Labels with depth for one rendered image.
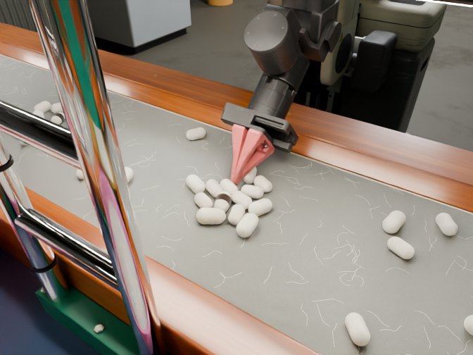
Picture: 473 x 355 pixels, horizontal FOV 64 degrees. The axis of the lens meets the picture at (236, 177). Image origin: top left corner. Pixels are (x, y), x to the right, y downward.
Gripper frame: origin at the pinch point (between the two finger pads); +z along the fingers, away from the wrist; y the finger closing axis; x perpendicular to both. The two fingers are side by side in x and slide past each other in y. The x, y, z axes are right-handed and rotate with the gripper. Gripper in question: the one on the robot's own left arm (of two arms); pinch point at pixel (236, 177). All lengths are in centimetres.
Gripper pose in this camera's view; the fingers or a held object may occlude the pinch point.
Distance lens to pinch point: 53.5
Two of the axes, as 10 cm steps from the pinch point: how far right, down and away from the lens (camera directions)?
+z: -4.2, 9.0, -0.9
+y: 8.3, 3.4, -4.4
